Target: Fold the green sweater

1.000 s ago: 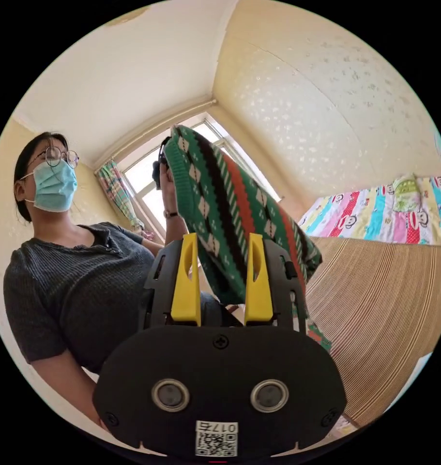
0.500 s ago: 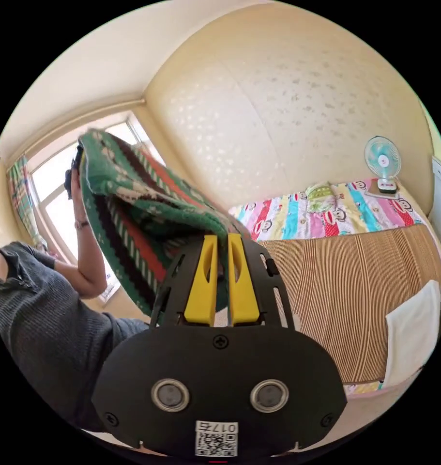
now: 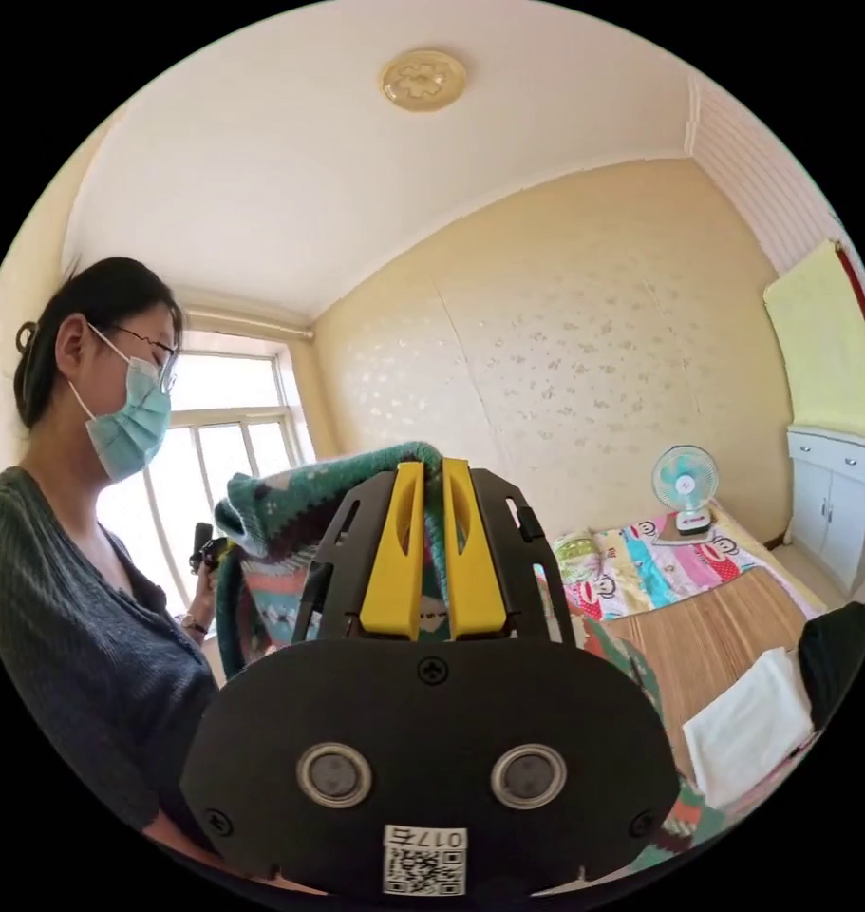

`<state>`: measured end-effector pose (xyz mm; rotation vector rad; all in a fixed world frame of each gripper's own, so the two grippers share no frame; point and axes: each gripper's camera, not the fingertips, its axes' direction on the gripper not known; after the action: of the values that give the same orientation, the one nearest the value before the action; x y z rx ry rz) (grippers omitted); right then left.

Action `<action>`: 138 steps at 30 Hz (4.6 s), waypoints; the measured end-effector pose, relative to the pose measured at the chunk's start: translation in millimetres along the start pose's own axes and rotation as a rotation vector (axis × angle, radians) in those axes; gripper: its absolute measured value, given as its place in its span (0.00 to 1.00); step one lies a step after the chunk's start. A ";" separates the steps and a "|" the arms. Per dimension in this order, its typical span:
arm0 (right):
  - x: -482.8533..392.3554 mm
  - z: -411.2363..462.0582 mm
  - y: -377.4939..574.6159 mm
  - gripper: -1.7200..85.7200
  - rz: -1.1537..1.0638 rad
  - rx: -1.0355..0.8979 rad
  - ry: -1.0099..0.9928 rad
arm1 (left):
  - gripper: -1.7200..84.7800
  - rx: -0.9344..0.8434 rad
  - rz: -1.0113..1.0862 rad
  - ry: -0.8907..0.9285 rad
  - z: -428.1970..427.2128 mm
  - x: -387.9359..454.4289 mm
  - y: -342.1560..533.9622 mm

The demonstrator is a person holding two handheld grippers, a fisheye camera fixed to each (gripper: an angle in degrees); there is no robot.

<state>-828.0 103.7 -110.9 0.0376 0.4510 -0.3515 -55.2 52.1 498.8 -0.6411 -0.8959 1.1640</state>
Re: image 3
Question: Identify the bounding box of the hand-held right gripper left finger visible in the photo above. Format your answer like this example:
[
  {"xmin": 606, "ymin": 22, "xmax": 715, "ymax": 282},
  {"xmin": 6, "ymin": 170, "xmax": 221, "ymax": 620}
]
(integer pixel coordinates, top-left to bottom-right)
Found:
[{"xmin": 359, "ymin": 461, "xmax": 427, "ymax": 637}]

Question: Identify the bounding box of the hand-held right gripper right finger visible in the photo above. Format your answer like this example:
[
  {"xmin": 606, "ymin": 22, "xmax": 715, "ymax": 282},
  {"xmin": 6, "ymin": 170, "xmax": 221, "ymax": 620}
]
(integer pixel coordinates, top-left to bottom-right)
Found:
[{"xmin": 442, "ymin": 458, "xmax": 510, "ymax": 640}]

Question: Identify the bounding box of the green patterned sweater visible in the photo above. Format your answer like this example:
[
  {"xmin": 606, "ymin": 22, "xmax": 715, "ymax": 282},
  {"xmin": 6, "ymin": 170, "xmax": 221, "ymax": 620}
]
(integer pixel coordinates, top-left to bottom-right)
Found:
[{"xmin": 213, "ymin": 441, "xmax": 715, "ymax": 856}]

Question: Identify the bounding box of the window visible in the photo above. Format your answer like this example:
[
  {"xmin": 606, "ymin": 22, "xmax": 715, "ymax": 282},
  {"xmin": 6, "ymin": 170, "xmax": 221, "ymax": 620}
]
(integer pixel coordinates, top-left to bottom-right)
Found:
[{"xmin": 93, "ymin": 345, "xmax": 312, "ymax": 618}]

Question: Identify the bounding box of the printed green pillow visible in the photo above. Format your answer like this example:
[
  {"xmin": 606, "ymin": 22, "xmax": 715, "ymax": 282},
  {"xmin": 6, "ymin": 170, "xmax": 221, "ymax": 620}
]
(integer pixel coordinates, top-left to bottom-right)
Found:
[{"xmin": 551, "ymin": 528, "xmax": 601, "ymax": 573}]

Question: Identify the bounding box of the person's body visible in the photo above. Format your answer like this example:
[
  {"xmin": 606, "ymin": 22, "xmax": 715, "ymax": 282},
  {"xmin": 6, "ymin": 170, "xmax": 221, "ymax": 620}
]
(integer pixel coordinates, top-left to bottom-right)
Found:
[{"xmin": 0, "ymin": 256, "xmax": 223, "ymax": 849}]

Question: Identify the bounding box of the small table fan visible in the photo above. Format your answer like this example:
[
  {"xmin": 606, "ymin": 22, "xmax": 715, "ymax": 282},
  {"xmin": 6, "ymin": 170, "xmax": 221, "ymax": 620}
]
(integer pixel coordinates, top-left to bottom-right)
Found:
[{"xmin": 651, "ymin": 445, "xmax": 720, "ymax": 538}]

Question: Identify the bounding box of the bed with mat and printed sheet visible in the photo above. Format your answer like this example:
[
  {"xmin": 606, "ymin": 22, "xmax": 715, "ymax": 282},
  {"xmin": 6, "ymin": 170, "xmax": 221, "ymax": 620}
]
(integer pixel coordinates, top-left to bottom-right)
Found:
[{"xmin": 545, "ymin": 502, "xmax": 865, "ymax": 813}]

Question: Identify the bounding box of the pile of clothes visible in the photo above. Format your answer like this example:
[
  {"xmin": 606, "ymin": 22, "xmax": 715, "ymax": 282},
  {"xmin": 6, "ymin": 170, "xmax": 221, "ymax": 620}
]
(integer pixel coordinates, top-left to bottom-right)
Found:
[{"xmin": 681, "ymin": 601, "xmax": 865, "ymax": 810}]

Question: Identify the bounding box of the white cupboard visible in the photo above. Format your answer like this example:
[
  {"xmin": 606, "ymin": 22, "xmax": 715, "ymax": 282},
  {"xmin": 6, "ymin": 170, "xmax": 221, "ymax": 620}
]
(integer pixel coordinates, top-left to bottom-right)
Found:
[{"xmin": 786, "ymin": 426, "xmax": 865, "ymax": 594}]

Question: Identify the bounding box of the yellow hanging cloth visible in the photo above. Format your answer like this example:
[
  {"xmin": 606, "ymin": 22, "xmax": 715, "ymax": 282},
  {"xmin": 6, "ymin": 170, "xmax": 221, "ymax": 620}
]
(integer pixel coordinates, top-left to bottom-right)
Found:
[{"xmin": 762, "ymin": 240, "xmax": 865, "ymax": 436}]

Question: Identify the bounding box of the round ceiling lamp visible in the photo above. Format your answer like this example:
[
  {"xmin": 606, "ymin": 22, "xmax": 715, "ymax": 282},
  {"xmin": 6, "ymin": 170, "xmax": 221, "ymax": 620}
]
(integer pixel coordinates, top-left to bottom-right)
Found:
[{"xmin": 380, "ymin": 47, "xmax": 468, "ymax": 113}]

